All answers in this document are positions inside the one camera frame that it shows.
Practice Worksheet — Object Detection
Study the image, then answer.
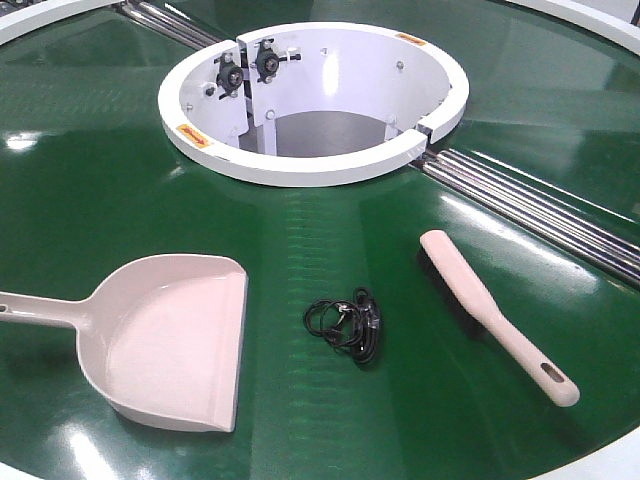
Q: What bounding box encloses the white rim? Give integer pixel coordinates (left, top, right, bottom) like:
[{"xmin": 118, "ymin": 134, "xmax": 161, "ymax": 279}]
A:
[
  {"xmin": 513, "ymin": 0, "xmax": 639, "ymax": 43},
  {"xmin": 0, "ymin": 0, "xmax": 117, "ymax": 45}
]

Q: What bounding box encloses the black usb cable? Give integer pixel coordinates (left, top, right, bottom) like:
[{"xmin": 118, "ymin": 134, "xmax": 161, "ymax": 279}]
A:
[{"xmin": 303, "ymin": 286, "xmax": 384, "ymax": 366}]

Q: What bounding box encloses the left metal roller strip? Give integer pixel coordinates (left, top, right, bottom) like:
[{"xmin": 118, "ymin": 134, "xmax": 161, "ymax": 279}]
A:
[{"xmin": 115, "ymin": 1, "xmax": 221, "ymax": 50}]

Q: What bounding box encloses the white outer rim right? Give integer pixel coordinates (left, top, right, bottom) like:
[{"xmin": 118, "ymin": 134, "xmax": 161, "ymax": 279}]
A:
[{"xmin": 513, "ymin": 0, "xmax": 639, "ymax": 43}]

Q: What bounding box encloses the pink plastic dustpan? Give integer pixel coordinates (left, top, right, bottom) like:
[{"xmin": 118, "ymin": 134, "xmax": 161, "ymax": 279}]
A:
[{"xmin": 1, "ymin": 254, "xmax": 248, "ymax": 432}]

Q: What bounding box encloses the metal roller strip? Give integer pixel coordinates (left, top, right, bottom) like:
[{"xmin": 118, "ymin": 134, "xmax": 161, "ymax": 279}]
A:
[
  {"xmin": 411, "ymin": 149, "xmax": 639, "ymax": 288},
  {"xmin": 115, "ymin": 1, "xmax": 221, "ymax": 50}
]

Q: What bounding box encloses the pink hand broom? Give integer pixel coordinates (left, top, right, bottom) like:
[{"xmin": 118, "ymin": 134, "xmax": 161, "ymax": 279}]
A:
[{"xmin": 419, "ymin": 230, "xmax": 580, "ymax": 407}]

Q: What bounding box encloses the white outer rim left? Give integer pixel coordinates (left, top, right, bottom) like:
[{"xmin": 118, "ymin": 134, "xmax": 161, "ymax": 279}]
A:
[{"xmin": 0, "ymin": 0, "xmax": 117, "ymax": 45}]

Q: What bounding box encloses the black bearing mount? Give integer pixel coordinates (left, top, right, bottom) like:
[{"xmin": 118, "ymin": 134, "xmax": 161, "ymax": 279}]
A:
[
  {"xmin": 203, "ymin": 52, "xmax": 244, "ymax": 99},
  {"xmin": 254, "ymin": 39, "xmax": 302, "ymax": 84}
]

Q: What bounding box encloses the right metal roller strip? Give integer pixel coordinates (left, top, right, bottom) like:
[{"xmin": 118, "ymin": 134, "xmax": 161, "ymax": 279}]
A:
[{"xmin": 411, "ymin": 149, "xmax": 639, "ymax": 288}]

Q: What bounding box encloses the white central ring housing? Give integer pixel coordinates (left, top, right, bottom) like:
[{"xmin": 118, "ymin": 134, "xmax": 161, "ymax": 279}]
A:
[{"xmin": 157, "ymin": 22, "xmax": 470, "ymax": 187}]

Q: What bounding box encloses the black bearing mount right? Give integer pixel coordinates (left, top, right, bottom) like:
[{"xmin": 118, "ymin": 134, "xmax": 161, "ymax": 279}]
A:
[{"xmin": 254, "ymin": 39, "xmax": 302, "ymax": 84}]

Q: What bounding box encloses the black bearing mount left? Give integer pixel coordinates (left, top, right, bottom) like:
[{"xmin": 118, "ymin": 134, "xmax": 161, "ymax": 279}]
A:
[{"xmin": 203, "ymin": 52, "xmax": 244, "ymax": 99}]

